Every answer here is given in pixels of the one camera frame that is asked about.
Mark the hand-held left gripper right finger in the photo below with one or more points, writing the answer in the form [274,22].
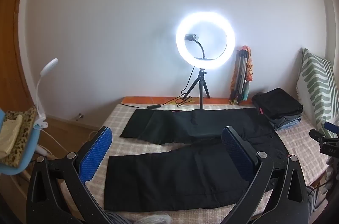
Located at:
[238,152]

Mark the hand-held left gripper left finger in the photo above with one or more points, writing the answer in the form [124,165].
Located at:
[95,152]

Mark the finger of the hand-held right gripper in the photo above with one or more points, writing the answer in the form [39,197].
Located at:
[332,126]
[316,134]

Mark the black pants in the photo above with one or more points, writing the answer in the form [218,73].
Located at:
[172,173]

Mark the folded blue jeans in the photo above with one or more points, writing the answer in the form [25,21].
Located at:
[287,122]

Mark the metal door stop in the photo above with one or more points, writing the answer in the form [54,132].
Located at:
[79,117]

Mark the plaid blanket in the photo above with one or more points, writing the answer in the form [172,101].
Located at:
[119,116]

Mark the green striped pillow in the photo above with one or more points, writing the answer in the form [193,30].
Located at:
[315,81]

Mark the folded black garment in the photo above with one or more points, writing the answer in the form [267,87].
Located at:
[278,103]

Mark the teal bag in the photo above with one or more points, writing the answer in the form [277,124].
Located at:
[246,90]

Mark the person's grey striped clothing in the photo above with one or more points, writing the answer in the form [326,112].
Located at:
[116,218]

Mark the blue chair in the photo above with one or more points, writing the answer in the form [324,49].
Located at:
[23,160]

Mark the black tripod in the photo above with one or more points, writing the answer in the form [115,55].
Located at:
[201,89]

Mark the orange bed sheet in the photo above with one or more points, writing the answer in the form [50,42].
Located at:
[148,100]

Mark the folded silver stand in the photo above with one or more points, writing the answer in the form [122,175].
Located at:
[241,67]

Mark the orange patterned cloth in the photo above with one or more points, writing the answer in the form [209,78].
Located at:
[249,67]

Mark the cream cloth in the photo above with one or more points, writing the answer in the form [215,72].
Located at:
[9,134]

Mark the white clip lamp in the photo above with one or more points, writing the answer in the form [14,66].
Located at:
[50,65]

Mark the gooseneck phone holder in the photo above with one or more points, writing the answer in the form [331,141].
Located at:
[202,50]

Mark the wooden door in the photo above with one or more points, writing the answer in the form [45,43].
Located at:
[10,41]

